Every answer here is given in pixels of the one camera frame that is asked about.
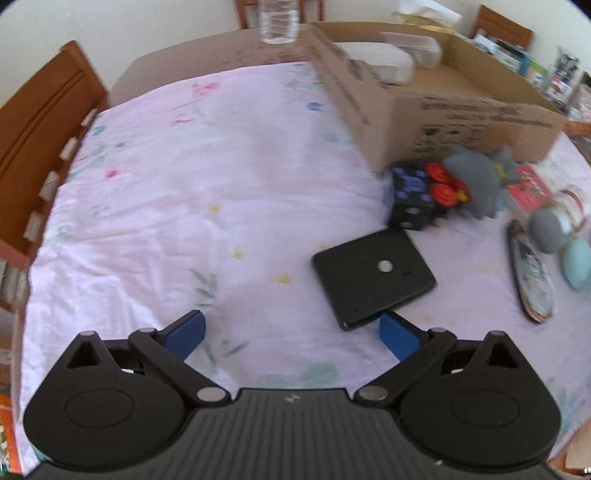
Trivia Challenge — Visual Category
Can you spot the white tissue pack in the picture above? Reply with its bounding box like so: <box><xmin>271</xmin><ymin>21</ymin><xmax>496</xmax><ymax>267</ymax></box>
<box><xmin>396</xmin><ymin>0</ymin><xmax>463</xmax><ymax>29</ymax></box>

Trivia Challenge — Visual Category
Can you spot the white plastic container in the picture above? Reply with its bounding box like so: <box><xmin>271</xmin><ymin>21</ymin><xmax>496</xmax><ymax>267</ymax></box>
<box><xmin>332</xmin><ymin>41</ymin><xmax>415</xmax><ymax>85</ymax></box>

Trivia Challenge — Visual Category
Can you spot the capsule bottle with silver lid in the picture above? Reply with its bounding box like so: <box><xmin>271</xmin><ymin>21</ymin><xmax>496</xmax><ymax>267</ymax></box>
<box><xmin>529</xmin><ymin>185</ymin><xmax>591</xmax><ymax>254</ymax></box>

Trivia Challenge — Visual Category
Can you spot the teal round object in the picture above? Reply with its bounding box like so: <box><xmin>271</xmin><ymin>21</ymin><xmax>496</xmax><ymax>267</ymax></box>
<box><xmin>560</xmin><ymin>237</ymin><xmax>591</xmax><ymax>291</ymax></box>

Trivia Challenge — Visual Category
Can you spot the grey plush toy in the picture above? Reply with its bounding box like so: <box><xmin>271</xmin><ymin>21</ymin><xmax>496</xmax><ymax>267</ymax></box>
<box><xmin>442</xmin><ymin>145</ymin><xmax>517</xmax><ymax>223</ymax></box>

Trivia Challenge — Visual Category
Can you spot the cardboard box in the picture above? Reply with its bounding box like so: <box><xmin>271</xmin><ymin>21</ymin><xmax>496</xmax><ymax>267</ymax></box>
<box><xmin>300</xmin><ymin>21</ymin><xmax>568</xmax><ymax>172</ymax></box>

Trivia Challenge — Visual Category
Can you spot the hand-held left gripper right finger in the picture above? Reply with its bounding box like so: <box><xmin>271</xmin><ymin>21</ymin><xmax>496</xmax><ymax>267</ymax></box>
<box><xmin>353</xmin><ymin>311</ymin><xmax>520</xmax><ymax>407</ymax></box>

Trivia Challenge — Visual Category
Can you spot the floral pink tablecloth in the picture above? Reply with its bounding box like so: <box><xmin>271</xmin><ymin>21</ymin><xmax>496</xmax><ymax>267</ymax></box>
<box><xmin>21</xmin><ymin>60</ymin><xmax>591</xmax><ymax>472</ymax></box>

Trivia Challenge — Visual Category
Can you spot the black square box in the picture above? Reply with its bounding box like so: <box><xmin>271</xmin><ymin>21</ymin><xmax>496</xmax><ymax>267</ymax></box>
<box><xmin>311</xmin><ymin>228</ymin><xmax>438</xmax><ymax>332</ymax></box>

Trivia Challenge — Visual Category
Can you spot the black cube with blue dots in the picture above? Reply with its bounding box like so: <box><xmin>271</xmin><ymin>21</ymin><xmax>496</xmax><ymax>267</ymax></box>
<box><xmin>386</xmin><ymin>161</ymin><xmax>445</xmax><ymax>232</ymax></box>

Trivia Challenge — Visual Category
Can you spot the clear water bottle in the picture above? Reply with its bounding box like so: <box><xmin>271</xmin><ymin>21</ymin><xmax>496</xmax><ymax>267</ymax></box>
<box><xmin>257</xmin><ymin>0</ymin><xmax>301</xmax><ymax>45</ymax></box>

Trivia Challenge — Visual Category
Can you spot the red card packet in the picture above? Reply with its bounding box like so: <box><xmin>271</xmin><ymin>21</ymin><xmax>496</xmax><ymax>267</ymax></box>
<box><xmin>505</xmin><ymin>165</ymin><xmax>551</xmax><ymax>214</ymax></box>

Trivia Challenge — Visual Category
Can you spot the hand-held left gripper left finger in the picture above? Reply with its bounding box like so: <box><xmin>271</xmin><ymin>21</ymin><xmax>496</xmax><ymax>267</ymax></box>
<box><xmin>65</xmin><ymin>310</ymin><xmax>232</xmax><ymax>407</ymax></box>

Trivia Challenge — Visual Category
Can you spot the wooden chair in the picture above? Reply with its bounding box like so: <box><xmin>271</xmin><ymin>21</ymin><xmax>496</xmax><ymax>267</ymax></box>
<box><xmin>0</xmin><ymin>41</ymin><xmax>110</xmax><ymax>271</ymax></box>
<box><xmin>235</xmin><ymin>0</ymin><xmax>325</xmax><ymax>29</ymax></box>
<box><xmin>471</xmin><ymin>4</ymin><xmax>535</xmax><ymax>48</ymax></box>

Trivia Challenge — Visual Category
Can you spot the dark oblong case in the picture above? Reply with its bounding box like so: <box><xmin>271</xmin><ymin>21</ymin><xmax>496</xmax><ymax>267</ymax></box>
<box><xmin>507</xmin><ymin>219</ymin><xmax>556</xmax><ymax>325</ymax></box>

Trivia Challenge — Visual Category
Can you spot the clear plastic jar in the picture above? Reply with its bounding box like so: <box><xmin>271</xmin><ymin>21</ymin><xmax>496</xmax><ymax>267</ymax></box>
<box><xmin>381</xmin><ymin>31</ymin><xmax>445</xmax><ymax>70</ymax></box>

